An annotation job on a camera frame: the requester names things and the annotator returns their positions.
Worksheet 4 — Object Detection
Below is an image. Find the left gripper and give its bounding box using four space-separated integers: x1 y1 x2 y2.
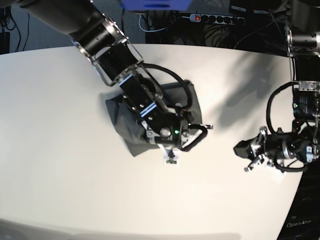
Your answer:
233 126 286 176

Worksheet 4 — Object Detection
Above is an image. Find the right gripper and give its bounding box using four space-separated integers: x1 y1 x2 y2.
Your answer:
157 123 214 167

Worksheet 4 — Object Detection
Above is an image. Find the grey T-shirt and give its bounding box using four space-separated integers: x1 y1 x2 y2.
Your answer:
105 80 203 157

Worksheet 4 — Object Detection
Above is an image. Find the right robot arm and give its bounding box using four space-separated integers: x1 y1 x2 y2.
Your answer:
11 0 212 164

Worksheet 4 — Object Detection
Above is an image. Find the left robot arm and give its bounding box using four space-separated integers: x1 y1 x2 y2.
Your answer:
233 0 320 173

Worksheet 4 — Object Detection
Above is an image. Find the black OpenArm box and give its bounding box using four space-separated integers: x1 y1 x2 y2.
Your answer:
277 162 320 240

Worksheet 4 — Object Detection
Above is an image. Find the black box at left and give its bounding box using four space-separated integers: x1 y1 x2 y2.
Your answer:
0 32 10 55

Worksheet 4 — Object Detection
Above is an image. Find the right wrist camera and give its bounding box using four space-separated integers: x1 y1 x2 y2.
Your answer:
163 152 180 166

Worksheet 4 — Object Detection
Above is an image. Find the white cable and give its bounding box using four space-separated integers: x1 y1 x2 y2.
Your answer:
137 10 168 33

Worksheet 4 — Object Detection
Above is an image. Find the blue plastic mount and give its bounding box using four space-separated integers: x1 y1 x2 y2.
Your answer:
119 0 192 11

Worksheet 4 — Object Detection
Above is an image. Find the black cable on floor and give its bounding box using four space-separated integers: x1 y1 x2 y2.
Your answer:
14 0 31 53

